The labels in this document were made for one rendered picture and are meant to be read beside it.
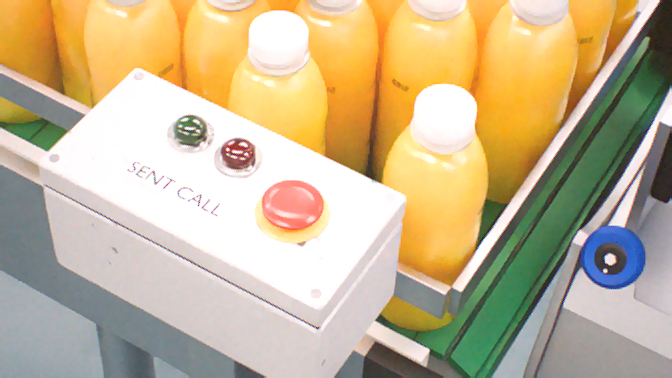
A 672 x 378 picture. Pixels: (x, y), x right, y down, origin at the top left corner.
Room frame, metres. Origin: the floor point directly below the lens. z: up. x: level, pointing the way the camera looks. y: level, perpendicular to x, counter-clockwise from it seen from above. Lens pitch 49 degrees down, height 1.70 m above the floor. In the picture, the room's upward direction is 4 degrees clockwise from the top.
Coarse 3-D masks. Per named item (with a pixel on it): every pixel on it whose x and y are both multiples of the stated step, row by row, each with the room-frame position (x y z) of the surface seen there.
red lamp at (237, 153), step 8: (224, 144) 0.54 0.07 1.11; (232, 144) 0.54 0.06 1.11; (240, 144) 0.54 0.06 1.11; (248, 144) 0.54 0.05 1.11; (224, 152) 0.53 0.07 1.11; (232, 152) 0.53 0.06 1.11; (240, 152) 0.53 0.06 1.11; (248, 152) 0.53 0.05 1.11; (256, 152) 0.54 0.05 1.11; (224, 160) 0.53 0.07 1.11; (232, 160) 0.53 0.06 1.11; (240, 160) 0.53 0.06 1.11; (248, 160) 0.53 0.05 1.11; (232, 168) 0.53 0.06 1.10; (240, 168) 0.53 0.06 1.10
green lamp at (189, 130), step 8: (176, 120) 0.56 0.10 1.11; (184, 120) 0.56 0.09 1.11; (192, 120) 0.56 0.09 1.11; (200, 120) 0.56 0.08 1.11; (176, 128) 0.55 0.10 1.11; (184, 128) 0.55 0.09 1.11; (192, 128) 0.55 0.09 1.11; (200, 128) 0.55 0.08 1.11; (208, 128) 0.56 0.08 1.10; (176, 136) 0.55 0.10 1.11; (184, 136) 0.55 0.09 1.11; (192, 136) 0.55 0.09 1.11; (200, 136) 0.55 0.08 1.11; (184, 144) 0.54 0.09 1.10; (192, 144) 0.54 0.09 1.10
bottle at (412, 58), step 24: (408, 0) 0.71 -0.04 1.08; (408, 24) 0.70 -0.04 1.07; (432, 24) 0.70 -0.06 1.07; (456, 24) 0.70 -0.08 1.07; (384, 48) 0.71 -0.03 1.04; (408, 48) 0.69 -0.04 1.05; (432, 48) 0.69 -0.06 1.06; (456, 48) 0.69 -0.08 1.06; (384, 72) 0.70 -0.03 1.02; (408, 72) 0.69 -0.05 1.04; (432, 72) 0.68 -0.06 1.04; (456, 72) 0.69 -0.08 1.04; (384, 96) 0.70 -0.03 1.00; (408, 96) 0.69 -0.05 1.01; (384, 120) 0.70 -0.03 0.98; (408, 120) 0.69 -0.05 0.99; (384, 144) 0.70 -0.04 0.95
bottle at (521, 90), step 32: (512, 0) 0.72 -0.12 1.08; (512, 32) 0.70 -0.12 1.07; (544, 32) 0.70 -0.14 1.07; (480, 64) 0.71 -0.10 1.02; (512, 64) 0.69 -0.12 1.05; (544, 64) 0.69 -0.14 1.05; (576, 64) 0.71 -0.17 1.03; (480, 96) 0.71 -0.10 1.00; (512, 96) 0.69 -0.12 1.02; (544, 96) 0.69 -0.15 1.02; (480, 128) 0.70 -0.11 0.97; (512, 128) 0.69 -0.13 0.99; (544, 128) 0.69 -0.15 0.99; (512, 160) 0.69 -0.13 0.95; (512, 192) 0.69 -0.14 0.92
